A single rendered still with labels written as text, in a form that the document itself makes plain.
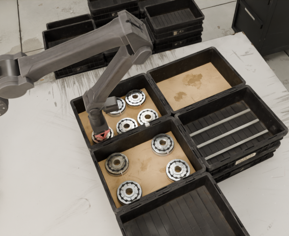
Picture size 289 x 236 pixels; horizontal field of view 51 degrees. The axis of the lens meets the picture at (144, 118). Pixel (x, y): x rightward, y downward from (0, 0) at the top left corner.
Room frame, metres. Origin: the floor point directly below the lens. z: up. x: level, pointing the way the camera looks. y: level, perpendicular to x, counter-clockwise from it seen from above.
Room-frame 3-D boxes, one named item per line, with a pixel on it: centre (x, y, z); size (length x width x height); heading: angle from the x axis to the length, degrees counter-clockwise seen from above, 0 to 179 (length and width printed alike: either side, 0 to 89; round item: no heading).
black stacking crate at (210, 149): (0.71, -0.37, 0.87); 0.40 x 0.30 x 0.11; 109
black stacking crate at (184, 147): (0.57, 0.01, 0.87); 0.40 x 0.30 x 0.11; 109
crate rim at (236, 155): (0.71, -0.37, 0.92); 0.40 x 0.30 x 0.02; 109
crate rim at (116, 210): (0.57, 0.01, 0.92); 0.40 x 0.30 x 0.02; 109
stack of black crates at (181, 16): (1.98, -0.31, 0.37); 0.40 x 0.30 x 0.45; 102
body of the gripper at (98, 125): (0.75, 0.20, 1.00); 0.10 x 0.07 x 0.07; 18
